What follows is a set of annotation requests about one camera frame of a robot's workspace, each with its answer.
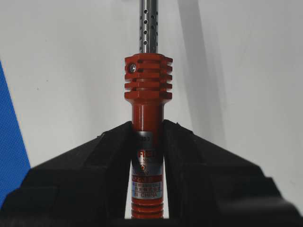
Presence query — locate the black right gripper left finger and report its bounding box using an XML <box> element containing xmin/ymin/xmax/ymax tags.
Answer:
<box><xmin>0</xmin><ymin>122</ymin><xmax>133</xmax><ymax>227</ymax></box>

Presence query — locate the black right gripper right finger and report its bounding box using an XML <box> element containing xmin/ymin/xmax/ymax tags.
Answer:
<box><xmin>163</xmin><ymin>120</ymin><xmax>303</xmax><ymax>227</ymax></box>

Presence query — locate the red soldering iron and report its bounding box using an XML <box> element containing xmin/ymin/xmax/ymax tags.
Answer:
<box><xmin>125</xmin><ymin>0</ymin><xmax>173</xmax><ymax>219</ymax></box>

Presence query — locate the blue tape strip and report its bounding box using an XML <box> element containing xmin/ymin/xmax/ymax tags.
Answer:
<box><xmin>0</xmin><ymin>67</ymin><xmax>30</xmax><ymax>204</ymax></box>

